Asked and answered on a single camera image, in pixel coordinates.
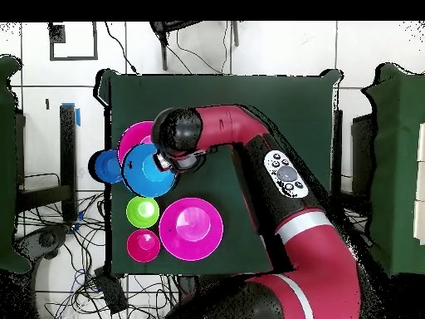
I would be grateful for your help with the small crimson bowl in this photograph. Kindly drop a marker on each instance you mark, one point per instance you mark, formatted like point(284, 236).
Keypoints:
point(143, 246)

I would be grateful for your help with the small black marker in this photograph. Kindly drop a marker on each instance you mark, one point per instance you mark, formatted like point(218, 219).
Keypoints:
point(47, 104)

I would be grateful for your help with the white boxes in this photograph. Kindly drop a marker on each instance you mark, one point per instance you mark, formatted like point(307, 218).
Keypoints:
point(421, 182)

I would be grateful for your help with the dark green tablecloth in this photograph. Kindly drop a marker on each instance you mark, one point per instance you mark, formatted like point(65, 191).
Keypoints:
point(282, 99)

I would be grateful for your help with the small green bowl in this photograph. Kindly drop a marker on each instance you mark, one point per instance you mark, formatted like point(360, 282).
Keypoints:
point(142, 212)

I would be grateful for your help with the grey office chair base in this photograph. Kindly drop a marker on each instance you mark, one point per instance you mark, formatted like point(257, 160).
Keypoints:
point(46, 239)

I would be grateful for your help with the green-covered side table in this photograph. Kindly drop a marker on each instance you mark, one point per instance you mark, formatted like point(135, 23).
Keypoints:
point(398, 166)
point(6, 166)

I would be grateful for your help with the blue tape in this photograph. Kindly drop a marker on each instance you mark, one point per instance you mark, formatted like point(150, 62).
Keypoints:
point(78, 118)

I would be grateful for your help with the black square frame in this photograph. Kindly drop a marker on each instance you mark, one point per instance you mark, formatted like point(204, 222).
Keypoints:
point(57, 33)

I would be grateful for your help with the black bench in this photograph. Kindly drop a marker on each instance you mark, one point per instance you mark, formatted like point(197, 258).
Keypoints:
point(68, 149)

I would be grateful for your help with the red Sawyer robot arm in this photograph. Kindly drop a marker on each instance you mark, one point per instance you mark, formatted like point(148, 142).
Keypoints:
point(315, 265)

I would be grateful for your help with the small dark blue bowl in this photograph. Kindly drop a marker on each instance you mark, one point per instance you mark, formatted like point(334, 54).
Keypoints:
point(107, 166)

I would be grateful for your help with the light blue bowl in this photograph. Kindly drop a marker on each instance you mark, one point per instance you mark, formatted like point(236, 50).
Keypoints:
point(142, 179)

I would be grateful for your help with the black power brick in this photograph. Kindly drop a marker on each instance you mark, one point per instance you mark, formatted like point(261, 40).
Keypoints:
point(111, 292)

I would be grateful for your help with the large pink bowl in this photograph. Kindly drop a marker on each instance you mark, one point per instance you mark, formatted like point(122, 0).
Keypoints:
point(191, 229)
point(136, 136)

